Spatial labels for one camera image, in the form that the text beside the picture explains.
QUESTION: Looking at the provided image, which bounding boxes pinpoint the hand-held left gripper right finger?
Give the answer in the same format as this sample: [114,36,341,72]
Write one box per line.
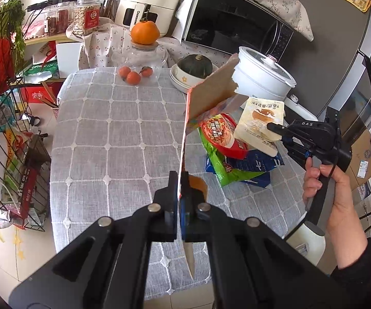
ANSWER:
[180,172,361,309]

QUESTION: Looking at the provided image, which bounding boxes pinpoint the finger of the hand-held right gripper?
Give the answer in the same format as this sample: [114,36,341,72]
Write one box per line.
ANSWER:
[266,122,286,141]

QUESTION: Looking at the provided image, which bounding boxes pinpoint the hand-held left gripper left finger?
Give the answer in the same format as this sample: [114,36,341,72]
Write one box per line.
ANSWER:
[8,170,179,309]

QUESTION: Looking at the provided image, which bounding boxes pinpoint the beige snack packet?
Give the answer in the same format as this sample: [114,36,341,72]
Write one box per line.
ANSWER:
[234,97,286,157]

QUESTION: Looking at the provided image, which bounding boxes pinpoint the person's right forearm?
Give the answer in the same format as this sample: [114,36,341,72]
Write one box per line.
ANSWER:
[330,236,371,280]

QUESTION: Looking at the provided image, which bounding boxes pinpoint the person's right hand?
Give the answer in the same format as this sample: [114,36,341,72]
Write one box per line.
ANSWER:
[303,156,369,270]

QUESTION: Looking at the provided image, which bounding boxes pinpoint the blue snack packet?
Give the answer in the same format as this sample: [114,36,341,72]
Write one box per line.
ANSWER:
[205,150,285,189]

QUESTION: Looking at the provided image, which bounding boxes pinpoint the red snack packet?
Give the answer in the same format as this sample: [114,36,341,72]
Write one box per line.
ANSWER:
[200,113,249,160]

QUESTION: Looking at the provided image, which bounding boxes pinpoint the cardboard shipping box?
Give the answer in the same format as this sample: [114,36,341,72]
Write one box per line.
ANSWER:
[346,115,371,191]

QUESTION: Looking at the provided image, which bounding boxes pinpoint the white electric pot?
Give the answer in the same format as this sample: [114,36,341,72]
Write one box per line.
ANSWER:
[232,46,318,120]

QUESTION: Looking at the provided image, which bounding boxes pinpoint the green snack packet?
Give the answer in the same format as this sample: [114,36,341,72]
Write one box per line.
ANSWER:
[201,129,270,187]

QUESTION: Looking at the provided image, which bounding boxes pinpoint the grey refrigerator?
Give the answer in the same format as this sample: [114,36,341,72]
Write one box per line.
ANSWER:
[293,0,371,149]

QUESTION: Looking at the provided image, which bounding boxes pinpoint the grey checkered tablecloth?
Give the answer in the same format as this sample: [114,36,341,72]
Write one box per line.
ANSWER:
[49,67,311,292]

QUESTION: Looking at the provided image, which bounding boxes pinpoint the dark green pumpkin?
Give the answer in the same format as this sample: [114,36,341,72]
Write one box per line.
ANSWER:
[177,54,213,79]

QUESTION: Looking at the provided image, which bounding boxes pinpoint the white bowl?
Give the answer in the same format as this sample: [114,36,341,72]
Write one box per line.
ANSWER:
[169,63,219,94]

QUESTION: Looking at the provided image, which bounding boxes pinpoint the white microwave oven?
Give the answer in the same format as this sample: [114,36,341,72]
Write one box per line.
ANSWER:
[182,0,295,64]

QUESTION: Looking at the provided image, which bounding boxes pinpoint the clear glass jar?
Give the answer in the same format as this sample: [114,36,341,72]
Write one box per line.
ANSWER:
[111,40,168,70]

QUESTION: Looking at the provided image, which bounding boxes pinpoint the large orange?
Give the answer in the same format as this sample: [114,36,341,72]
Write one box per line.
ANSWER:
[131,20,160,45]

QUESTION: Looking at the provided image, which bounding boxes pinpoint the floral tablecloth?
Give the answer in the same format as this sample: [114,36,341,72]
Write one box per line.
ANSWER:
[66,22,237,71]

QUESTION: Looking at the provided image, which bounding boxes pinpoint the red label seed jar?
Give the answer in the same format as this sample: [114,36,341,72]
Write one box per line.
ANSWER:
[72,0,102,36]

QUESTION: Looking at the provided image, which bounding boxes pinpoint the jar of red dates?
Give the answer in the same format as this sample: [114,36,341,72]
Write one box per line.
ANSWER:
[44,2,75,36]

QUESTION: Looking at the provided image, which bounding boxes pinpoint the green leafy vegetables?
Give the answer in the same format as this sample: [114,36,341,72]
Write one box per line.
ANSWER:
[0,0,27,70]

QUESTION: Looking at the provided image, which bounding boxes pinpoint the black wire rack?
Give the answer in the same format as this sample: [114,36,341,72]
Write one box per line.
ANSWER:
[0,6,52,232]

